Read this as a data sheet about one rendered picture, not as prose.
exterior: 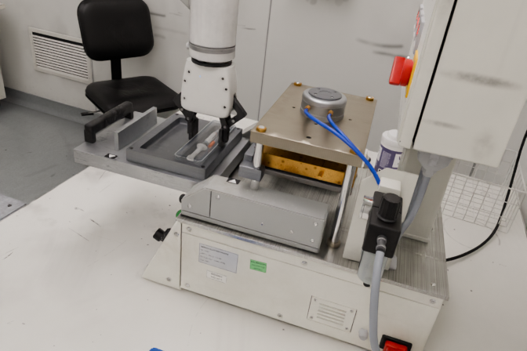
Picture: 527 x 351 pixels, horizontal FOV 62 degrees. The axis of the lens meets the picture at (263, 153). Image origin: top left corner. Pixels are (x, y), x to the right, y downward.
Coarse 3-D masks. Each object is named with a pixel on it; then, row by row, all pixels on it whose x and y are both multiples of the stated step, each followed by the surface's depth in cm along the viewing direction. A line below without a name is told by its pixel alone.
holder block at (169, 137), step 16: (160, 128) 92; (176, 128) 96; (240, 128) 96; (144, 144) 86; (160, 144) 89; (176, 144) 86; (224, 144) 89; (128, 160) 84; (144, 160) 83; (160, 160) 81; (176, 160) 81; (208, 160) 82; (192, 176) 81; (208, 176) 82
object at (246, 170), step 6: (252, 144) 77; (252, 150) 75; (246, 156) 74; (252, 156) 73; (246, 162) 73; (252, 162) 73; (240, 168) 72; (246, 168) 72; (252, 168) 72; (258, 168) 72; (264, 168) 73; (240, 174) 73; (246, 174) 72; (252, 174) 72; (258, 174) 72; (258, 180) 72
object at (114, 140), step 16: (144, 112) 95; (112, 128) 95; (128, 128) 88; (144, 128) 95; (96, 144) 88; (112, 144) 89; (128, 144) 89; (240, 144) 95; (80, 160) 86; (96, 160) 85; (112, 160) 84; (224, 160) 88; (240, 160) 94; (128, 176) 84; (144, 176) 83; (160, 176) 82; (176, 176) 81; (224, 176) 86
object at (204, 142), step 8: (208, 128) 92; (216, 128) 93; (200, 136) 88; (208, 136) 89; (216, 136) 89; (192, 144) 85; (200, 144) 86; (208, 144) 86; (216, 144) 86; (184, 152) 82; (192, 152) 82; (200, 152) 83; (208, 152) 83; (200, 160) 80
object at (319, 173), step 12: (264, 156) 74; (276, 156) 73; (288, 156) 74; (300, 156) 74; (276, 168) 75; (288, 168) 74; (300, 168) 73; (312, 168) 72; (324, 168) 71; (336, 168) 71; (300, 180) 74; (312, 180) 73; (324, 180) 72; (336, 180) 72
